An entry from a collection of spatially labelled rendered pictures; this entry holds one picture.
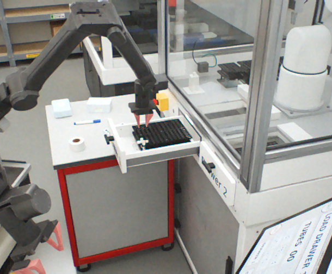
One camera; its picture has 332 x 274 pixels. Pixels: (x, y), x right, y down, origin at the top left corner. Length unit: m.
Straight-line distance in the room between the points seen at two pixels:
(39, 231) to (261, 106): 0.67
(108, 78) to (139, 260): 1.08
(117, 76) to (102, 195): 0.80
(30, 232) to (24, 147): 2.55
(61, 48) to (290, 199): 0.89
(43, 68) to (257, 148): 0.67
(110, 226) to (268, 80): 1.29
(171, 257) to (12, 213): 1.53
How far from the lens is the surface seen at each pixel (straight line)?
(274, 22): 1.07
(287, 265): 0.89
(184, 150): 1.64
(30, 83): 1.26
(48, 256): 2.48
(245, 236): 1.46
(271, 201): 1.39
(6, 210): 0.95
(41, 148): 3.45
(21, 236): 0.98
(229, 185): 1.40
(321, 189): 1.49
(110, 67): 2.40
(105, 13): 1.13
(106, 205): 2.02
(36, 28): 5.70
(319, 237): 0.90
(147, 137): 1.67
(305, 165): 1.37
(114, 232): 2.15
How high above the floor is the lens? 1.76
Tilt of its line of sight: 31 degrees down
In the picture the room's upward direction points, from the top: straight up
